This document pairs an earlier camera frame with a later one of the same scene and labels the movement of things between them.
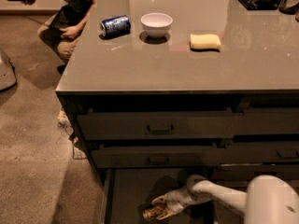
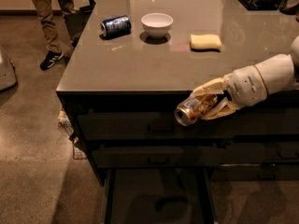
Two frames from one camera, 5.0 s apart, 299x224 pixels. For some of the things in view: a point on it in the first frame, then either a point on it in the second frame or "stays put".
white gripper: x=177 y=202 → x=248 y=87
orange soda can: x=150 y=214 → x=189 y=112
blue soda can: x=115 y=26 stays put
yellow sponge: x=200 y=41 stays put
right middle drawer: x=262 y=152 stays put
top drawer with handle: x=161 y=126 stays put
